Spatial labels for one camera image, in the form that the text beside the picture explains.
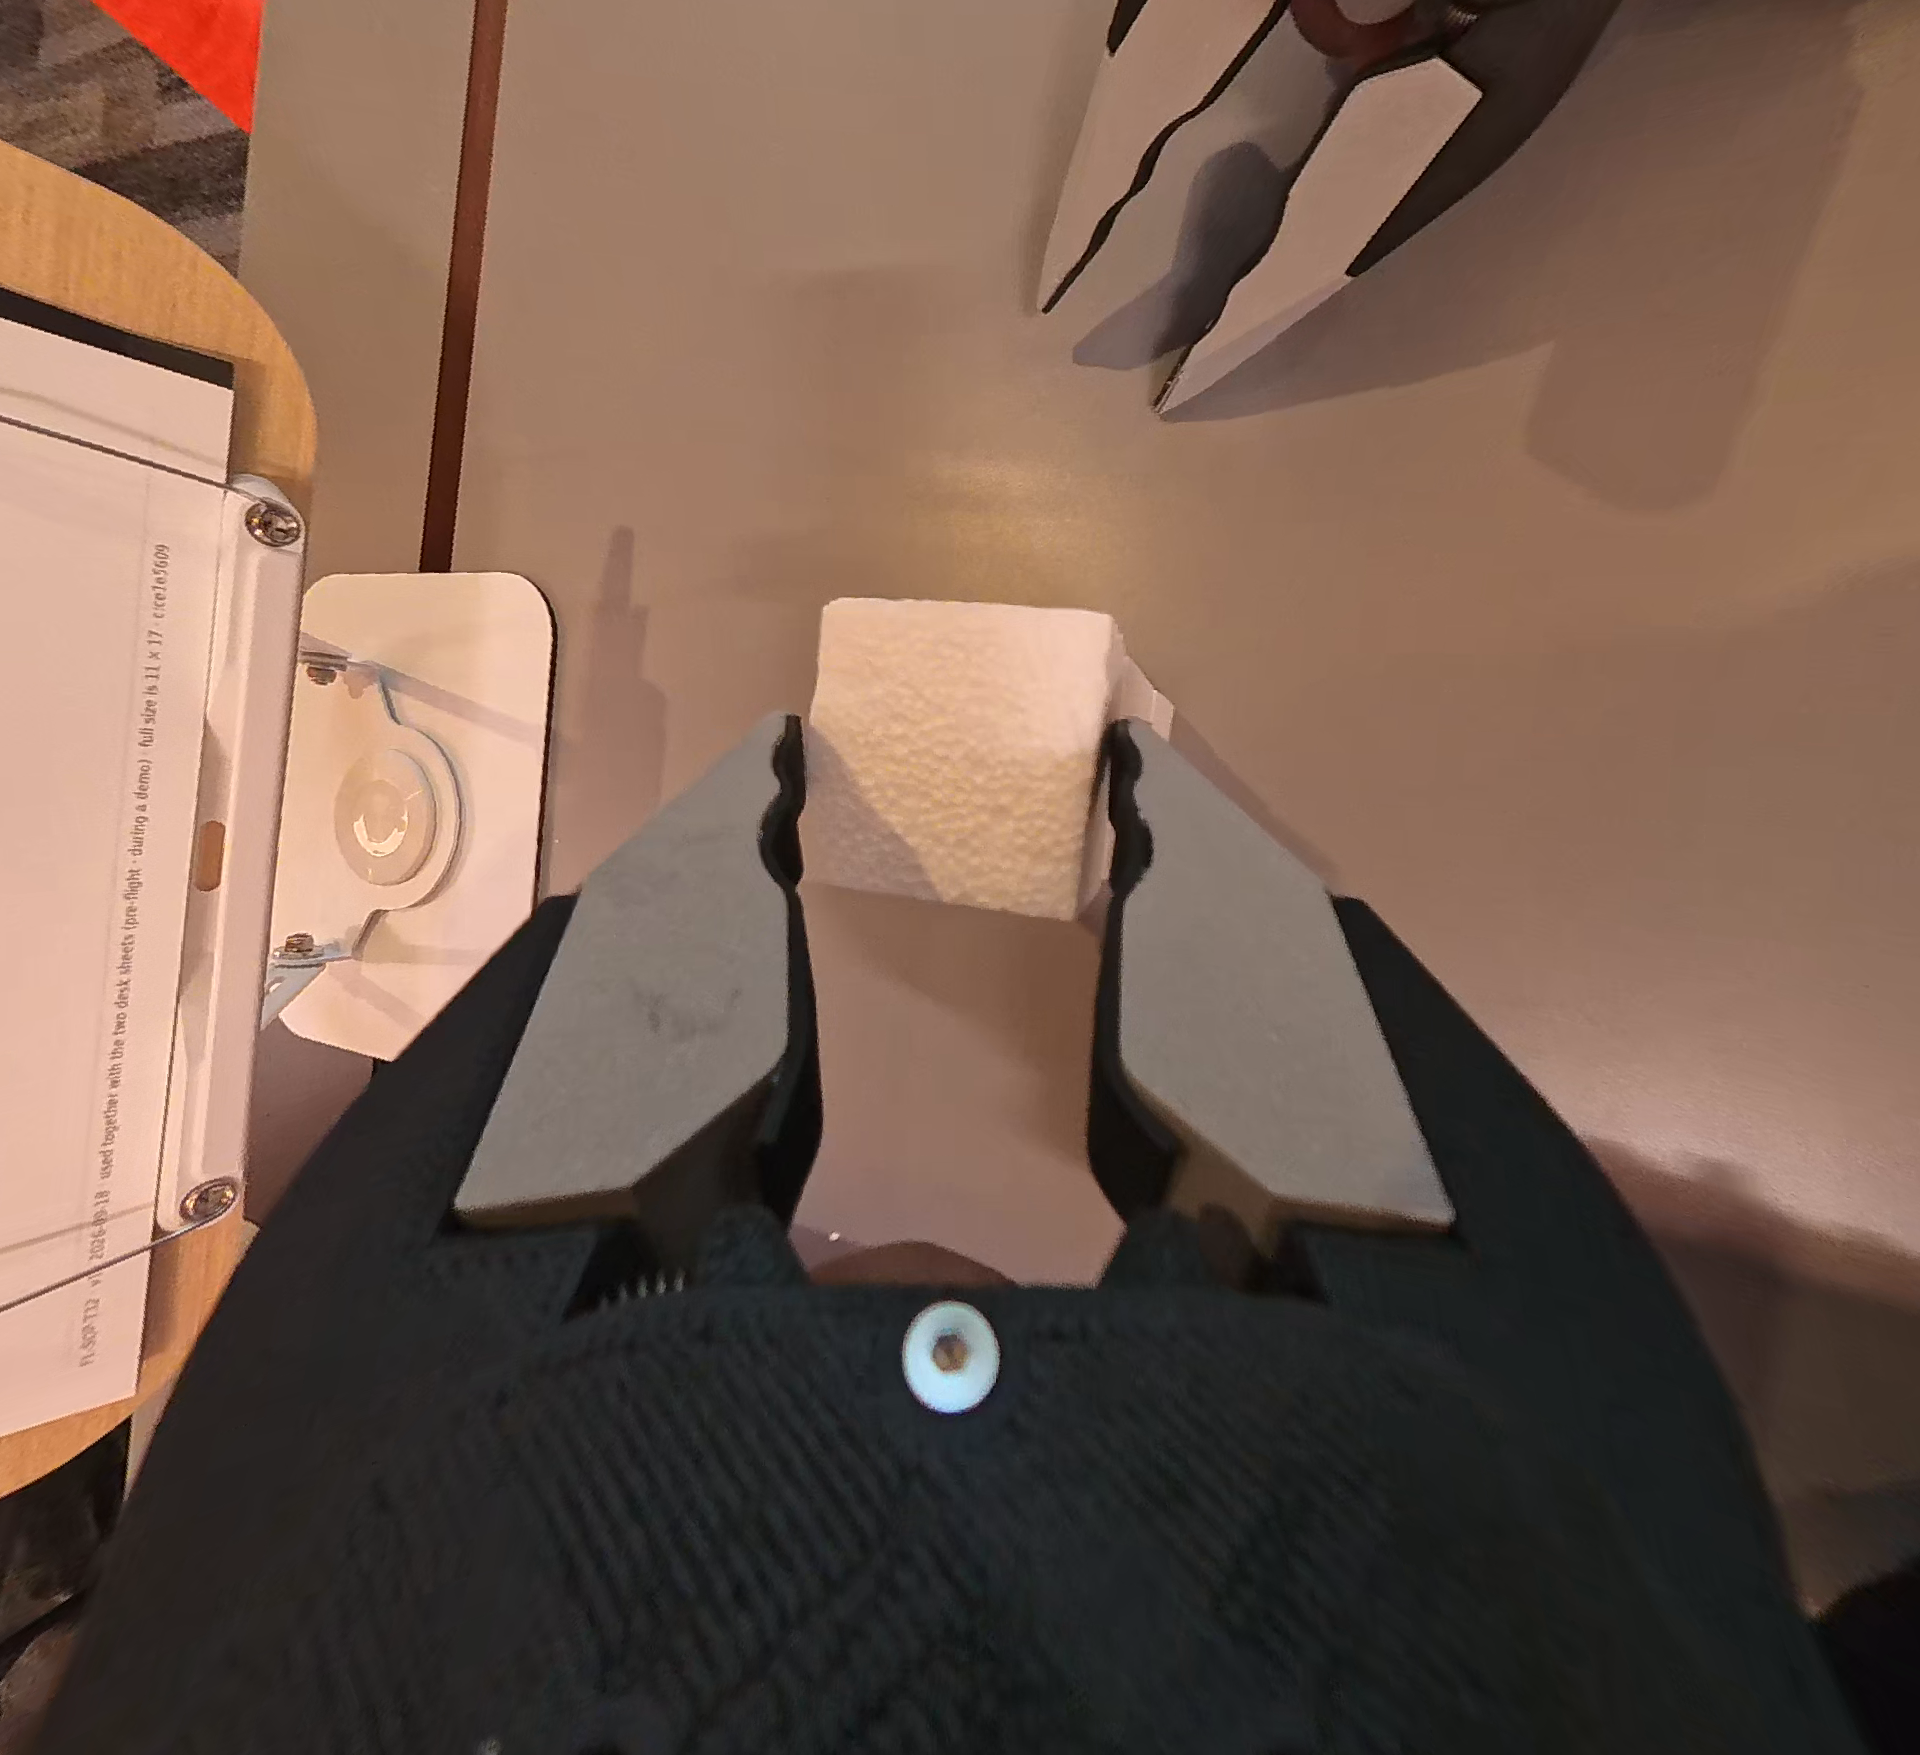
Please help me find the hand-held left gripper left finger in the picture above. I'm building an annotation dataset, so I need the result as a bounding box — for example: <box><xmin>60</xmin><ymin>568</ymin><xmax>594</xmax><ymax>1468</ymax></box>
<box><xmin>455</xmin><ymin>713</ymin><xmax>826</xmax><ymax>1235</ymax></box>

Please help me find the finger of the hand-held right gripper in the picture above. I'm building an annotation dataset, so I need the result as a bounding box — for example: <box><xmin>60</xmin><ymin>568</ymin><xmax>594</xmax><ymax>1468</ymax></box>
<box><xmin>1039</xmin><ymin>0</ymin><xmax>1296</xmax><ymax>317</ymax></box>
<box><xmin>1152</xmin><ymin>43</ymin><xmax>1487</xmax><ymax>419</ymax></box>

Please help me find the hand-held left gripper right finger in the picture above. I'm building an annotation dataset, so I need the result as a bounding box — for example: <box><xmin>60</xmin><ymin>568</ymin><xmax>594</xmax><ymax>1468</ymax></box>
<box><xmin>1088</xmin><ymin>721</ymin><xmax>1457</xmax><ymax>1255</ymax></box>

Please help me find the white foam cube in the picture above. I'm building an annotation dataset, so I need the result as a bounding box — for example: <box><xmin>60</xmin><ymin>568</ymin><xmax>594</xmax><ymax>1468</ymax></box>
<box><xmin>806</xmin><ymin>596</ymin><xmax>1130</xmax><ymax>920</ymax></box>

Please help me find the white sheet holder bar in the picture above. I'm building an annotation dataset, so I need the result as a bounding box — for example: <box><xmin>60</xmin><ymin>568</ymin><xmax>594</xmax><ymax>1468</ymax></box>
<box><xmin>150</xmin><ymin>472</ymin><xmax>309</xmax><ymax>1232</ymax></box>

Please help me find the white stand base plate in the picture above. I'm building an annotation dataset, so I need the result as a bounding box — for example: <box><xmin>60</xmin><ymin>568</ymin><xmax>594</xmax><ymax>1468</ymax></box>
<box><xmin>274</xmin><ymin>571</ymin><xmax>561</xmax><ymax>1063</ymax></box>

